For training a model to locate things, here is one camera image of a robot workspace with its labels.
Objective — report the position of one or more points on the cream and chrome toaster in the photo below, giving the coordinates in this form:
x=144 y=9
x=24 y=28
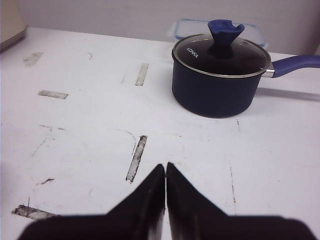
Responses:
x=12 y=25

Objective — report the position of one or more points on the clear plastic food container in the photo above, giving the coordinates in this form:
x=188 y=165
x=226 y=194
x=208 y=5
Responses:
x=186 y=27

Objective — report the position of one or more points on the dark blue saucepan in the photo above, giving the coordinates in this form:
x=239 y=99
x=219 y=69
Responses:
x=222 y=97

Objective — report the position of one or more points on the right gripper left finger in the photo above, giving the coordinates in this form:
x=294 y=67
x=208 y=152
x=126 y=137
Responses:
x=137 y=217

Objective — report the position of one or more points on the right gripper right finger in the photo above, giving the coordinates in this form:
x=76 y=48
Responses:
x=193 y=217

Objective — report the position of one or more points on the glass pot lid blue knob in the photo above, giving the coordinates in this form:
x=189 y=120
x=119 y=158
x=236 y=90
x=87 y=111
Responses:
x=221 y=52

